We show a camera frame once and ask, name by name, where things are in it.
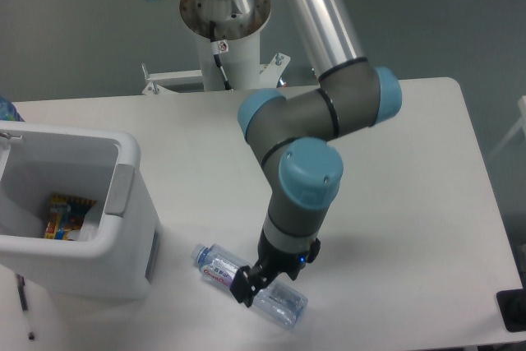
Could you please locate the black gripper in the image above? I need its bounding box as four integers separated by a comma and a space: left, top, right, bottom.
229, 231, 321, 307

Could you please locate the clear crushed plastic water bottle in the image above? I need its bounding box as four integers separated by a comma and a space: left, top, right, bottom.
191, 244, 308, 329

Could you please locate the clear plastic bag with label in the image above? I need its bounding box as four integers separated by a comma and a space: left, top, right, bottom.
66, 203, 103, 242

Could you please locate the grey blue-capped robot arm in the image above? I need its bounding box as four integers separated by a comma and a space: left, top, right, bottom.
180, 0, 402, 305

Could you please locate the white plastic trash can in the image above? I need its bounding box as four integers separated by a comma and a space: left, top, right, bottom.
1, 121, 161, 299

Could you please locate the colourful snack wrapper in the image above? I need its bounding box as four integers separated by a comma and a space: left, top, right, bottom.
44, 194, 96, 241

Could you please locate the black clamp at table edge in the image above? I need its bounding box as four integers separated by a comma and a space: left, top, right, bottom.
496, 289, 525, 333

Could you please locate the black pen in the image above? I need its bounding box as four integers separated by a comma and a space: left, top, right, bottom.
15, 273, 35, 341

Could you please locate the white chair leg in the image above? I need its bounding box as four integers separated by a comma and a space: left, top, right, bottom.
488, 95, 525, 162

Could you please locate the blue patterned object at edge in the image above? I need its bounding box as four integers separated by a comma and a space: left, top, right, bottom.
0, 96, 24, 122

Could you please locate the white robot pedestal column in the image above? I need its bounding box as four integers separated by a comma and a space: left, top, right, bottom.
178, 0, 273, 91

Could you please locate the white pedestal base frame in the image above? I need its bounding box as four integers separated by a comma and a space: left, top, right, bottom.
141, 53, 291, 95

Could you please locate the black cable on pedestal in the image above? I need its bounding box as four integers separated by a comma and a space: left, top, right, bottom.
208, 19, 234, 91

